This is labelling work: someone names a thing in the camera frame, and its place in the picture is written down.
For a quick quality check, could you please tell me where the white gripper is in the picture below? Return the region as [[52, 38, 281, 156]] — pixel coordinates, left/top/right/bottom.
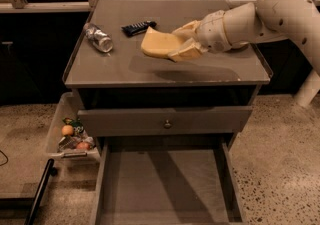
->
[[168, 10, 231, 62]]

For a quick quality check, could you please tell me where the yellow sponge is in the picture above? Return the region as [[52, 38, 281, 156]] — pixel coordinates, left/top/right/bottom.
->
[[141, 27, 184, 58]]

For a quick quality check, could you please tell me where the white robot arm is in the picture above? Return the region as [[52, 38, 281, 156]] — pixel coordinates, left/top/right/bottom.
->
[[168, 0, 320, 107]]

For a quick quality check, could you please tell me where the grey top drawer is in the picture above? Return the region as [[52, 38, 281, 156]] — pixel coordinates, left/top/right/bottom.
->
[[78, 106, 252, 137]]

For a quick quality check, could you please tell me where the grey drawer cabinet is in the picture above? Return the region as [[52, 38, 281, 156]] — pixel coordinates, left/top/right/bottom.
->
[[62, 0, 273, 150]]

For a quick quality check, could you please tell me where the open grey middle drawer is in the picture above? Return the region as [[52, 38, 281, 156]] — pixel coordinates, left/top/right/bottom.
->
[[89, 135, 248, 225]]

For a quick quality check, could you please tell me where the white paper bowl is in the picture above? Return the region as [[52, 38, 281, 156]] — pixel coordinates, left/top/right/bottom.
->
[[232, 43, 249, 50]]

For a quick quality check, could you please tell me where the dark blue snack bar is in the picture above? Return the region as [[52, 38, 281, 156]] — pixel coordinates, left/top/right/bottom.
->
[[122, 21, 157, 37]]

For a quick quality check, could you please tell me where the clear plastic water bottle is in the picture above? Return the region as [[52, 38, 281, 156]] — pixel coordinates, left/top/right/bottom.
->
[[83, 23, 113, 53]]

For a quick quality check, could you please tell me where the green snack bag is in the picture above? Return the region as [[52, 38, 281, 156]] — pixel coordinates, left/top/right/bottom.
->
[[63, 118, 84, 136]]

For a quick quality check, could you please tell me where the red apple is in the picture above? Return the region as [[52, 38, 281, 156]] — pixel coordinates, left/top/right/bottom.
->
[[76, 142, 91, 150]]

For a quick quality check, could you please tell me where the orange fruit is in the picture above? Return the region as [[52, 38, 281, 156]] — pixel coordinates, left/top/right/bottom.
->
[[61, 125, 74, 136]]

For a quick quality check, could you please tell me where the clear plastic bin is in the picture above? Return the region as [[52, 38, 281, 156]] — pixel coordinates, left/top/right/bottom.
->
[[46, 92, 100, 162]]

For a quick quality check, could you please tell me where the silver foil packet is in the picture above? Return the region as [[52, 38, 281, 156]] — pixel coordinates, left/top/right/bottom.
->
[[58, 135, 79, 152]]

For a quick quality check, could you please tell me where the black bar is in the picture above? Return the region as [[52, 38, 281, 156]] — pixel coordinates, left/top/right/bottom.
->
[[24, 159, 57, 225]]

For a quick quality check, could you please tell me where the black cable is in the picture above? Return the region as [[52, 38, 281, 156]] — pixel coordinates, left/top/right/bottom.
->
[[0, 150, 9, 167]]

